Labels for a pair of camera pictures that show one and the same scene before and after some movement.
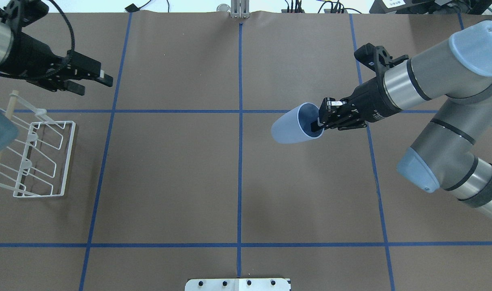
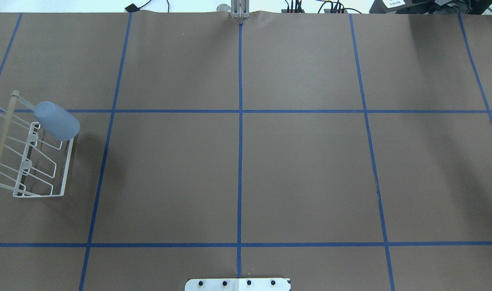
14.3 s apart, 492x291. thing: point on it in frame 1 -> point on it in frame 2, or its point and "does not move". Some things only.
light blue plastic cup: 294,126 -> 55,121
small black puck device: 132,8 does not move
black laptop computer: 478,7 does not move
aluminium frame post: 240,9 does not move
